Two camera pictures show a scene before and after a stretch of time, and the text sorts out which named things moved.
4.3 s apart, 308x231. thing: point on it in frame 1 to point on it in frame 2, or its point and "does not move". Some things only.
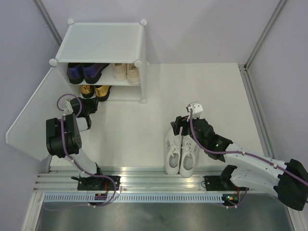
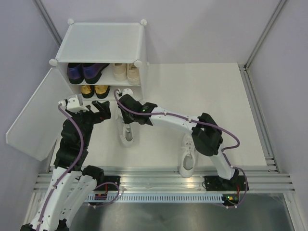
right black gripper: (179, 122) to (126, 120)
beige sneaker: (120, 71) does not move
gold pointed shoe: (87, 91) does not move
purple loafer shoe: (75, 72) does not move
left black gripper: (93, 102) to (104, 113)
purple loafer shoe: (92, 71) does not move
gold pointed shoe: (102, 92) does not move
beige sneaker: (133, 74) does not move
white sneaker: (173, 145) to (127, 132)
